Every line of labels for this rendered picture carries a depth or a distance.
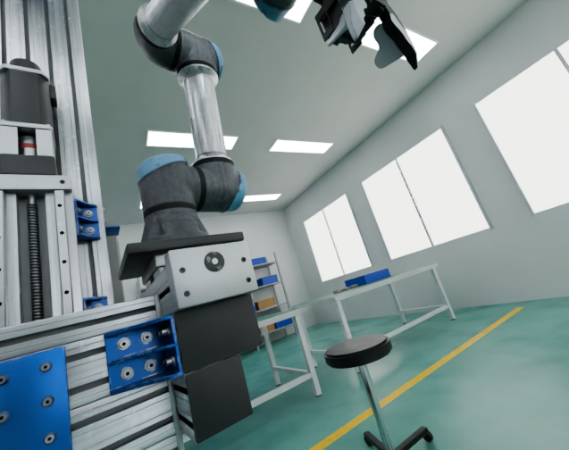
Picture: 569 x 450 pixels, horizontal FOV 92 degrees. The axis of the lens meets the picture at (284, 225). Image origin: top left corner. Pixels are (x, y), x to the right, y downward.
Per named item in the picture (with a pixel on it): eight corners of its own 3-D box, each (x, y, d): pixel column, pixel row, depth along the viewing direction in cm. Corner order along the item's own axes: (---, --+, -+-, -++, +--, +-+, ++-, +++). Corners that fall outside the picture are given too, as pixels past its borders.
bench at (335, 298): (308, 369, 333) (290, 306, 352) (404, 322, 434) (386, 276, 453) (359, 375, 260) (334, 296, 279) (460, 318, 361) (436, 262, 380)
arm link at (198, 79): (184, 218, 73) (158, 44, 82) (231, 218, 83) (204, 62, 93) (205, 204, 65) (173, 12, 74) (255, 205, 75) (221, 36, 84)
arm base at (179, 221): (137, 266, 63) (130, 226, 66) (201, 256, 72) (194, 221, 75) (146, 246, 52) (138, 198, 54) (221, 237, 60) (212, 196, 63)
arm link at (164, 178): (135, 222, 64) (128, 170, 68) (190, 220, 73) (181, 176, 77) (151, 200, 56) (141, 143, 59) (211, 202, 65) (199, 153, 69)
